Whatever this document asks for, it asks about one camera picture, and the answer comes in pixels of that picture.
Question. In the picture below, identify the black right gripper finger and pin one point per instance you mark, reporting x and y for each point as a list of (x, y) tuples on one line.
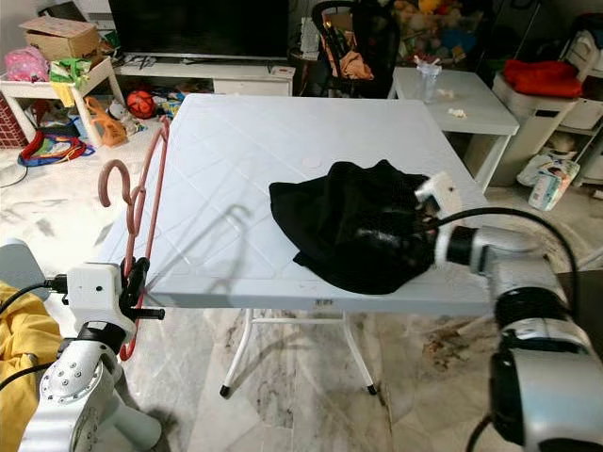
[(380, 233), (380, 255)]

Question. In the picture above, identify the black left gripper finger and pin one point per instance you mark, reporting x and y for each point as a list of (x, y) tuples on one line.
[(141, 275), (127, 278)]

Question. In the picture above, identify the black garment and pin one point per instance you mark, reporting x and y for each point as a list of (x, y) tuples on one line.
[(320, 226)]

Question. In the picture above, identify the yellow printed shirt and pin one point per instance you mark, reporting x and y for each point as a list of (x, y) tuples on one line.
[(24, 395)]

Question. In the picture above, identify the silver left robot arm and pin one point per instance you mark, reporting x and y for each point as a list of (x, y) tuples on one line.
[(71, 386)]

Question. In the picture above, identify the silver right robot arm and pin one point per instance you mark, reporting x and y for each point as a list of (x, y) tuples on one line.
[(528, 273)]

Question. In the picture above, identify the light blue plastic chair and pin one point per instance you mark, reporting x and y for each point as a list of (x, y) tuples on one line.
[(17, 264)]

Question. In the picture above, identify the printed white plastic bag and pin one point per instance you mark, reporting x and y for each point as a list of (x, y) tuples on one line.
[(551, 184)]

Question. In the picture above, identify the large pale blue folding table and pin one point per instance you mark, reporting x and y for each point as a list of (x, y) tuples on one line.
[(245, 169)]

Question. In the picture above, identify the orange toy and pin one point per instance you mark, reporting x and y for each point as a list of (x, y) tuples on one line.
[(108, 127)]

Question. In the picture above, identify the small white plastic table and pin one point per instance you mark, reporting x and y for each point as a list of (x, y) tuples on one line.
[(471, 94)]

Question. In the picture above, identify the peach cloth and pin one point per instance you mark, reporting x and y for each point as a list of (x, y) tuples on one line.
[(356, 66)]

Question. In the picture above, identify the grey plastic bin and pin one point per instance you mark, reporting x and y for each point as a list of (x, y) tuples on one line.
[(537, 122)]

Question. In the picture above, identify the red ball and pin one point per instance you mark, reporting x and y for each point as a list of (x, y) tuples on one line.
[(140, 104)]

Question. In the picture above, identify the red white tiled pillar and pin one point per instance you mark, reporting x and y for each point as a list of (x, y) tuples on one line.
[(9, 122)]

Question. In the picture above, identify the black stroller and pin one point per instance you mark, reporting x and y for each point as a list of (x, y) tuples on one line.
[(377, 38)]

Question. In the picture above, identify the white television console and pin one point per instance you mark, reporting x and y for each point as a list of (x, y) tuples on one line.
[(250, 85)]

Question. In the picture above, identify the red cloth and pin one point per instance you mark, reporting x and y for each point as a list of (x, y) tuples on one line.
[(542, 77)]

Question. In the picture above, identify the stuffed toys pile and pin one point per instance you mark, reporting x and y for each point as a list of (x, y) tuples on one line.
[(433, 28)]

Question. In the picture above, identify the green toy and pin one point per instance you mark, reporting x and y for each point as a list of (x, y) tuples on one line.
[(71, 71)]

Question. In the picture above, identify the white toy shelf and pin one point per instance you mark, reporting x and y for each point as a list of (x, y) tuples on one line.
[(19, 89)]

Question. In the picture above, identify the pink bag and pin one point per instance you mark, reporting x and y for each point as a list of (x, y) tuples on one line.
[(26, 66)]

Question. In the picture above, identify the brown cardboard box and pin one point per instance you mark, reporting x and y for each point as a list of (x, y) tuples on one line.
[(61, 42)]

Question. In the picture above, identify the metal shelf with white bins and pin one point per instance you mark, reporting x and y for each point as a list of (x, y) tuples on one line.
[(586, 61)]

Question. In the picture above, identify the black flat television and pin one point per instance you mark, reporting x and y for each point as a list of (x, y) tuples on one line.
[(198, 28)]

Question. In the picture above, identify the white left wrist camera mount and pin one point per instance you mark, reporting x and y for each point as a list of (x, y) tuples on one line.
[(96, 297)]

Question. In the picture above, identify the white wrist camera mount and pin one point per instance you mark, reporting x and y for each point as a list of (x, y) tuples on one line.
[(438, 193), (96, 297)]

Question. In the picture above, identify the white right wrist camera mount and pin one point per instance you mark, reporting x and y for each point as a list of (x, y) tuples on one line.
[(438, 193)]

